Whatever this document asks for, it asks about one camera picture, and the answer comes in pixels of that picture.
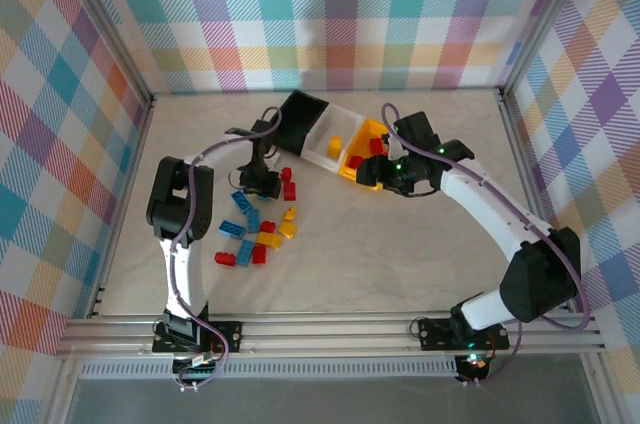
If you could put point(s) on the yellow container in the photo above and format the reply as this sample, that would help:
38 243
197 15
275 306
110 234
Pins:
350 176

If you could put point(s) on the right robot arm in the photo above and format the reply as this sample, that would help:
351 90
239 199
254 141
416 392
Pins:
500 224

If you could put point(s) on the yellow curved brick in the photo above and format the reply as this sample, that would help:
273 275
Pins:
269 240

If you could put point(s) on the red two-by-two brick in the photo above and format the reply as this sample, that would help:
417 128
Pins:
268 226

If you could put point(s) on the small electronics board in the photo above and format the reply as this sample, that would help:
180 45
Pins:
200 360
472 361

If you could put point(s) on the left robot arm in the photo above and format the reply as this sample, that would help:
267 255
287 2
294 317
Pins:
182 269

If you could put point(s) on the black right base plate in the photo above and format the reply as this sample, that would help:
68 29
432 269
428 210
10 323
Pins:
435 334

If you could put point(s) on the yellow two-stud sloped brick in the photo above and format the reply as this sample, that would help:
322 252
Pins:
334 146

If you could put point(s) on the small yellow brick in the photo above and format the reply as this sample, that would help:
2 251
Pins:
289 214

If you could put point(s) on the aluminium frame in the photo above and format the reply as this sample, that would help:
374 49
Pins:
325 329

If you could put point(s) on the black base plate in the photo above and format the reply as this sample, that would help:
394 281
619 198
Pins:
230 336
435 334

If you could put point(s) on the white container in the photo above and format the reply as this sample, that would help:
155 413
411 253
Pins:
345 119

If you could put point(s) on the yellow two-by-two brick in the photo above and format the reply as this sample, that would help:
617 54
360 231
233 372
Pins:
287 229

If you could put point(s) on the black container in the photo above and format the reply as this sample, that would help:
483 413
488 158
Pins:
295 139

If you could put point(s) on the long red brick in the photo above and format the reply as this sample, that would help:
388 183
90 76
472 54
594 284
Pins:
289 191

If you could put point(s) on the scuffed blue two-by-four brick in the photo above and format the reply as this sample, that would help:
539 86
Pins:
245 251

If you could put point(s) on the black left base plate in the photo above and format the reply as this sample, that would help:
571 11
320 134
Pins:
230 336

